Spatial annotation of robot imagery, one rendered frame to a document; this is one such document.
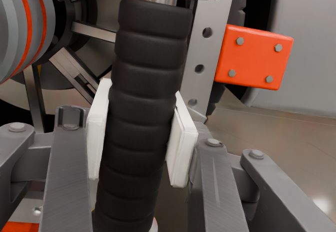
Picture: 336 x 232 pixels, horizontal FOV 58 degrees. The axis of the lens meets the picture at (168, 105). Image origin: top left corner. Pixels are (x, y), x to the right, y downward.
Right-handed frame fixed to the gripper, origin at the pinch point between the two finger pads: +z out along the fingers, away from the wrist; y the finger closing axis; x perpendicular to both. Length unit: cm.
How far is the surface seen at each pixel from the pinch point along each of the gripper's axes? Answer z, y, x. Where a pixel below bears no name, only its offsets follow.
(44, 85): 46, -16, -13
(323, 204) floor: 117, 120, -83
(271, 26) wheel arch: 36.2, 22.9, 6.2
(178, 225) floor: 91, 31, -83
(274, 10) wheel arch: 36.2, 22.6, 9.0
